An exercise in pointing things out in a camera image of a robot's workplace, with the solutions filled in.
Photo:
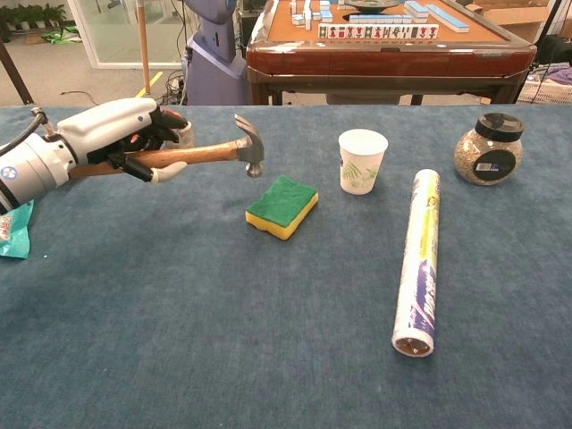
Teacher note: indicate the blue table cloth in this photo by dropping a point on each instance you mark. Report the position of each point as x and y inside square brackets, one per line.
[286, 335]

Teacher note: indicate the white glass door frame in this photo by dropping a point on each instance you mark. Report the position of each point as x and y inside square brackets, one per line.
[89, 44]

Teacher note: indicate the white plastic basket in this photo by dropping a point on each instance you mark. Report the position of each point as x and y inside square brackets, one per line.
[549, 91]

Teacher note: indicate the potted green plants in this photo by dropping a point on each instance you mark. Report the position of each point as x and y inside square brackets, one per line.
[31, 15]

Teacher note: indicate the cling film roll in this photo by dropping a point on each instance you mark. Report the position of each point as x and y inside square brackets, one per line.
[420, 250]

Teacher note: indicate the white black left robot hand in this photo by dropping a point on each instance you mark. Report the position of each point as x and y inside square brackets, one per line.
[116, 120]

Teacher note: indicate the white paper cup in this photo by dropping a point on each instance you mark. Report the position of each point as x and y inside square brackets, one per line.
[361, 165]

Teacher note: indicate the black slanted pole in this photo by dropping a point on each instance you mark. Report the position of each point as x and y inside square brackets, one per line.
[15, 76]

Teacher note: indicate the green cloth on floor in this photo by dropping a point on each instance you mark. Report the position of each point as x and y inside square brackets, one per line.
[62, 36]

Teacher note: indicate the stacked blue backed tiles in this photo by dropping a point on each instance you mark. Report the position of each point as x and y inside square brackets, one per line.
[416, 9]

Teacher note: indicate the wooden pole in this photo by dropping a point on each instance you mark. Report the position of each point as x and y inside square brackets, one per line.
[144, 44]

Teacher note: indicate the brown mahjong table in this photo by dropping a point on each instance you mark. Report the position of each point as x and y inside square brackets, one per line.
[384, 62]

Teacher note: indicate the long blue backed tile row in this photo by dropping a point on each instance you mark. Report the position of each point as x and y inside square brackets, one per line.
[449, 19]

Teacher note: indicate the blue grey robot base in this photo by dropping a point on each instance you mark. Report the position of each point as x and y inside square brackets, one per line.
[214, 67]

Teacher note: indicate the row of printed mahjong tiles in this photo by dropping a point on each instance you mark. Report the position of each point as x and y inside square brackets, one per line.
[377, 31]

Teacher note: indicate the seed jar with black lid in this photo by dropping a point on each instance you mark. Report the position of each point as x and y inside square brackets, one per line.
[489, 156]

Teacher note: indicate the row of blue backed tiles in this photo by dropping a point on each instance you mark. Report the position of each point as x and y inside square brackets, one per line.
[380, 19]

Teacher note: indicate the black tripod stand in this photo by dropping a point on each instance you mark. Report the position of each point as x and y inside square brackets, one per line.
[536, 53]

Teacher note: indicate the cardboard box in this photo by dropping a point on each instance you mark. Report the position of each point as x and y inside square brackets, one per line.
[518, 18]

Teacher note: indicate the teal snack bag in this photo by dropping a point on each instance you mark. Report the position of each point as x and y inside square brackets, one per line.
[15, 237]

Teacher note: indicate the green yellow sponge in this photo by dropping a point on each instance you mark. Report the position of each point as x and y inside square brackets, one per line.
[281, 205]

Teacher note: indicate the purple cloth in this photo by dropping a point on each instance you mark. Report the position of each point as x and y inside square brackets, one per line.
[561, 75]

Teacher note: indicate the standing blue white tiles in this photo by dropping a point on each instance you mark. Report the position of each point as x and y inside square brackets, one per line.
[308, 13]

